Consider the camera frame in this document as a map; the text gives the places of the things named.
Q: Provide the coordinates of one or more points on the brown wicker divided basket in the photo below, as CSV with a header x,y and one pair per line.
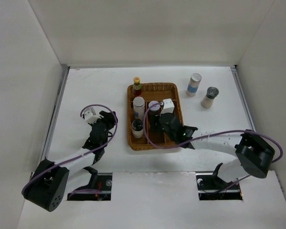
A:
x,y
152,92

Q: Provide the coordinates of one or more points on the silver lid white spice bottle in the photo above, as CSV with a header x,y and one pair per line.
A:
x,y
138,107

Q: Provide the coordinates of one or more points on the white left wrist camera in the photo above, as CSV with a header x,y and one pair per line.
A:
x,y
90,116

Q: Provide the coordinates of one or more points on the grey lid salt grinder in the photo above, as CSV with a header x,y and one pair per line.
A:
x,y
211,94

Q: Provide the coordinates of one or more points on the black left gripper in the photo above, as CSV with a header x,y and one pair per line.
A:
x,y
108,119

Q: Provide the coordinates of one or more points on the black cap pepper grinder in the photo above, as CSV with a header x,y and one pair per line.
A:
x,y
137,128

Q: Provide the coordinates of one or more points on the metal table edge rail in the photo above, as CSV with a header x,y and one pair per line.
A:
x,y
54,116

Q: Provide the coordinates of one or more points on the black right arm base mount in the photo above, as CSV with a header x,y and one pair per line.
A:
x,y
211,187

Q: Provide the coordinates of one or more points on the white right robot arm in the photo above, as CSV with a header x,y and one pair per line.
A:
x,y
252,154

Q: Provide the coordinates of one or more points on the silver lid blue label bottle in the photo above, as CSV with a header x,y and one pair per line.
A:
x,y
193,84

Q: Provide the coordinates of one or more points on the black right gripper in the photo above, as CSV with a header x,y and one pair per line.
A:
x,y
155,119

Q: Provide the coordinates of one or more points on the red sauce bottle yellow cap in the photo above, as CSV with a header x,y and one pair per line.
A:
x,y
137,90

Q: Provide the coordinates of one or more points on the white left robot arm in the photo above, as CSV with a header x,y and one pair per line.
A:
x,y
47,186

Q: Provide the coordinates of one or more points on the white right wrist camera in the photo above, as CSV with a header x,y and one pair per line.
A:
x,y
168,106

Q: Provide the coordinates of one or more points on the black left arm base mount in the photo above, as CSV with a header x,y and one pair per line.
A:
x,y
99,188

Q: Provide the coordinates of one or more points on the small jar red label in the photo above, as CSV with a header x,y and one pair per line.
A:
x,y
155,108

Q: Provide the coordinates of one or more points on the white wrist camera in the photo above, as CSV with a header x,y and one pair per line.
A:
x,y
168,106
90,116

